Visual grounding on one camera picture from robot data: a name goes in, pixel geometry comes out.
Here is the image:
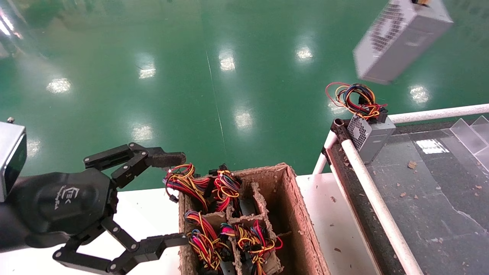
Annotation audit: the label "black pipe connector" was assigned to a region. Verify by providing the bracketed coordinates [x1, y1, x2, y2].
[330, 118, 350, 144]

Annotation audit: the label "clear acrylic divider tray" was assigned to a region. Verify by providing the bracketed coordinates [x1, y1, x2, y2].
[450, 115, 489, 172]

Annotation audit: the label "silver power supply, multicolour wires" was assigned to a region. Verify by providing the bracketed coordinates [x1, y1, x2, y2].
[325, 82, 397, 164]

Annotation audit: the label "silver power supply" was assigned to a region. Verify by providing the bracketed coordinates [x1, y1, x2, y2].
[325, 82, 397, 164]
[353, 0, 454, 85]

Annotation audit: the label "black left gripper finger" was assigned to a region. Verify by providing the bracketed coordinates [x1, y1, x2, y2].
[83, 142, 187, 188]
[53, 217, 188, 275]

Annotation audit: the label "brown pulp cardboard divider box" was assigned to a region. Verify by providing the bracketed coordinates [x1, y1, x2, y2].
[178, 163, 331, 275]

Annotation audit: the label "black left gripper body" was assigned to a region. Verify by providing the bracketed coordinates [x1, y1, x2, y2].
[8, 168, 118, 249]

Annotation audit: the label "coloured wire bundle in box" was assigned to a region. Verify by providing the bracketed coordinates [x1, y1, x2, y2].
[164, 163, 210, 212]

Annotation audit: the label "power supply with coloured wires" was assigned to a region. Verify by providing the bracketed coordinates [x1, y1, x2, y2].
[221, 221, 284, 275]
[209, 164, 242, 212]
[184, 210, 232, 275]

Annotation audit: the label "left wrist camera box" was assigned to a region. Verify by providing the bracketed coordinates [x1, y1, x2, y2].
[0, 118, 27, 202]

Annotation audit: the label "dark conveyor belt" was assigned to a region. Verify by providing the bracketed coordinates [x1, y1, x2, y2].
[323, 115, 489, 275]

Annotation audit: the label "white frame pipe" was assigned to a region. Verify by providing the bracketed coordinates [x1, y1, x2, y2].
[313, 130, 338, 175]
[341, 139, 424, 275]
[389, 103, 489, 125]

